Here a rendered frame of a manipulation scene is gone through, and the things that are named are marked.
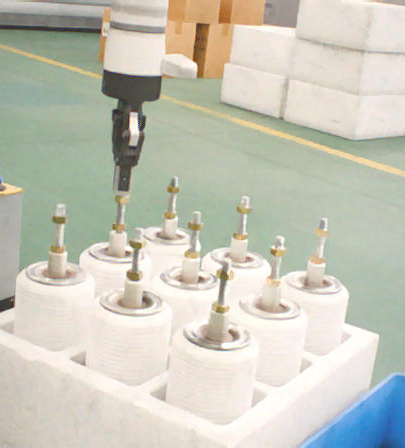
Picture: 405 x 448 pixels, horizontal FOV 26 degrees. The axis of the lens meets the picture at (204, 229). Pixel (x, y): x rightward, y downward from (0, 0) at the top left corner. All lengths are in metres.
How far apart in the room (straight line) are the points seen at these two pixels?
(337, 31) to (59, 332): 2.74
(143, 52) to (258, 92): 2.90
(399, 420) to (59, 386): 0.51
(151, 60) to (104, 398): 0.41
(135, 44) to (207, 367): 0.40
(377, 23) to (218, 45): 1.52
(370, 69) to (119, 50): 2.60
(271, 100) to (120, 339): 2.99
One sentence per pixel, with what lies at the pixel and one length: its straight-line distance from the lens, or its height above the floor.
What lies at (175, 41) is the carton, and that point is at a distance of 4.71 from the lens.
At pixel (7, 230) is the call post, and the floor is 0.26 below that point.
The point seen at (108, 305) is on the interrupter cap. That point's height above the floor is 0.25.
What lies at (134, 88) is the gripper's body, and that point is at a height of 0.48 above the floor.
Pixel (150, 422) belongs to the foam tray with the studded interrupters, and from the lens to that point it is 0.95.
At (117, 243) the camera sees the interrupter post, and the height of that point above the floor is 0.27.
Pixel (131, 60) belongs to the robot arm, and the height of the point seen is 0.51.
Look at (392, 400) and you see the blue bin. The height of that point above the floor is 0.08.
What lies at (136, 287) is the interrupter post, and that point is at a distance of 0.99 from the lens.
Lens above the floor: 0.64
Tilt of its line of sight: 17 degrees down
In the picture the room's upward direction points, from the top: 7 degrees clockwise
